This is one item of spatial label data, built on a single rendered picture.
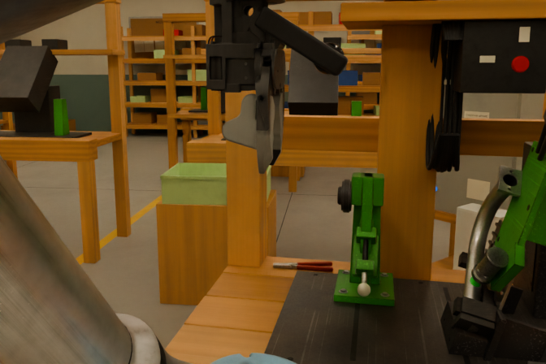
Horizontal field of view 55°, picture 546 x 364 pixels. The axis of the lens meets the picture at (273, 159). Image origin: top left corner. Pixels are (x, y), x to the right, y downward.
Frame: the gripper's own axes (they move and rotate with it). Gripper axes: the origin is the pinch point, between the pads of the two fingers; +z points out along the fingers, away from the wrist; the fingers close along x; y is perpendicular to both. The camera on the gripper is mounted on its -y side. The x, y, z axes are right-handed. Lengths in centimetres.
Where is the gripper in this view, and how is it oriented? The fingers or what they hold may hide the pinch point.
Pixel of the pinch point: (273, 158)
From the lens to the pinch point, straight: 63.9
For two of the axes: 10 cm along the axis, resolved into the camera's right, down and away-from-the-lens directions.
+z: 0.0, 9.8, 1.7
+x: -2.0, 1.7, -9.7
